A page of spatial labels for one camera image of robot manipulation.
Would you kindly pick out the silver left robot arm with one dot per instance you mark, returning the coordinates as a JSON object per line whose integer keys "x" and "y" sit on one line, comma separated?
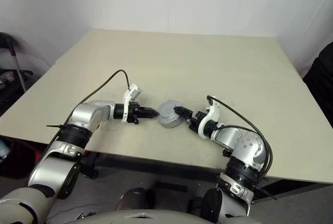
{"x": 86, "y": 115}

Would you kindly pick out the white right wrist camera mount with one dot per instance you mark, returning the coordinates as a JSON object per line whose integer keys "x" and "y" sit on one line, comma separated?
{"x": 212, "y": 115}

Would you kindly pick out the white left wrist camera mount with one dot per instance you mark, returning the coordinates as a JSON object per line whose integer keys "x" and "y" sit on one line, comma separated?
{"x": 132, "y": 91}

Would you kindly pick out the small silver parts on shelf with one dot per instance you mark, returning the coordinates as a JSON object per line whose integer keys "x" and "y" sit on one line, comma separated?
{"x": 6, "y": 77}

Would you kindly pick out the person's black clothed torso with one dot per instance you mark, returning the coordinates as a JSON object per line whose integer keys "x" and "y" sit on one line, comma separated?
{"x": 321, "y": 86}

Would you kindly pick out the grey round motor lid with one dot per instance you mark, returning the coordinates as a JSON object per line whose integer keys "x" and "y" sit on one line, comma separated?
{"x": 167, "y": 109}

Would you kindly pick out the black chair with metal leg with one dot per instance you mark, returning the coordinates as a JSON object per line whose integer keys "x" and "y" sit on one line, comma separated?
{"x": 17, "y": 63}

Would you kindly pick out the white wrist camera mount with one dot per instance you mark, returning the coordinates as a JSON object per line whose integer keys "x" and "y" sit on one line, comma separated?
{"x": 132, "y": 91}
{"x": 212, "y": 115}

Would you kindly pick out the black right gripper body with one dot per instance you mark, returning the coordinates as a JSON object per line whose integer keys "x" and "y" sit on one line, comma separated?
{"x": 195, "y": 120}

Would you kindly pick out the grey robot torso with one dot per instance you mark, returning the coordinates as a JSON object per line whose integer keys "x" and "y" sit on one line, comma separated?
{"x": 130, "y": 217}

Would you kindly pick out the black flat block on floor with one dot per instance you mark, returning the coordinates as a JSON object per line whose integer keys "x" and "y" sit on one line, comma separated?
{"x": 171, "y": 186}

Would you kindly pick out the orange box under table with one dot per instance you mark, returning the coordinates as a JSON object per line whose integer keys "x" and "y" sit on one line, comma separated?
{"x": 38, "y": 156}

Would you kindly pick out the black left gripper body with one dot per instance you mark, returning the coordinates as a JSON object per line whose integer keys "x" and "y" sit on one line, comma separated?
{"x": 133, "y": 114}

